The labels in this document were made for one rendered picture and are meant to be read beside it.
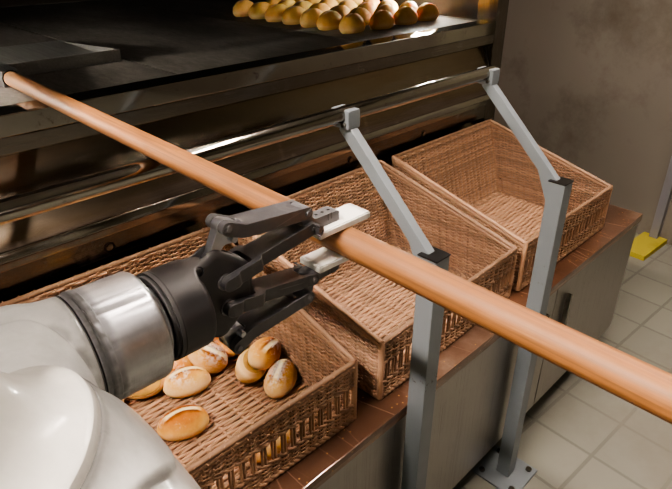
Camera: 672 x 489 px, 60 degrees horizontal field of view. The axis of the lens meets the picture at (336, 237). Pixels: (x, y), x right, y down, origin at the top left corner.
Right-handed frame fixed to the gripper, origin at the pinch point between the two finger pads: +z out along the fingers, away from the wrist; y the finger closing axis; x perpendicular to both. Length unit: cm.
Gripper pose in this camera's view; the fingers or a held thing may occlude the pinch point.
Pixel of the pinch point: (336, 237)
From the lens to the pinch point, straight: 58.6
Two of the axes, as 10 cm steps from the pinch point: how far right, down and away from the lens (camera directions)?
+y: 0.0, 8.9, 4.6
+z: 7.1, -3.2, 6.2
